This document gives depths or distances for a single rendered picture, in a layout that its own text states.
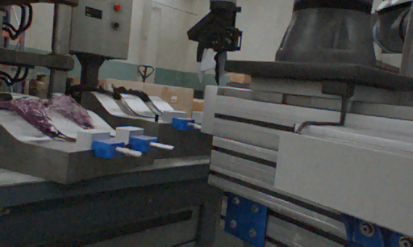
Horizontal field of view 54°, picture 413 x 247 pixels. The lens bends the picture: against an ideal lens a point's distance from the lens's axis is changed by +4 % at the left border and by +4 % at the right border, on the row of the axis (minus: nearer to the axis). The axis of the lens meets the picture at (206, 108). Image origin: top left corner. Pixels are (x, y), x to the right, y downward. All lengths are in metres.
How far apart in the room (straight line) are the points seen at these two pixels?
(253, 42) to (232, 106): 8.38
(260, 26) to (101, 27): 7.34
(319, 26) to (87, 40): 1.35
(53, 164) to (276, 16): 8.28
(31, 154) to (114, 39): 1.19
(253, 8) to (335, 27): 8.65
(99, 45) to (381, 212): 1.58
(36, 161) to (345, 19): 0.56
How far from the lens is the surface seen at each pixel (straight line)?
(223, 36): 1.01
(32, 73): 4.82
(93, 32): 1.84
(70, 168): 0.71
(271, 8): 8.97
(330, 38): 0.60
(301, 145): 0.45
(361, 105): 0.57
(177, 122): 0.96
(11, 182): 0.73
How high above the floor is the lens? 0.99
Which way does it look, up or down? 3 degrees down
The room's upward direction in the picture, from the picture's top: 7 degrees clockwise
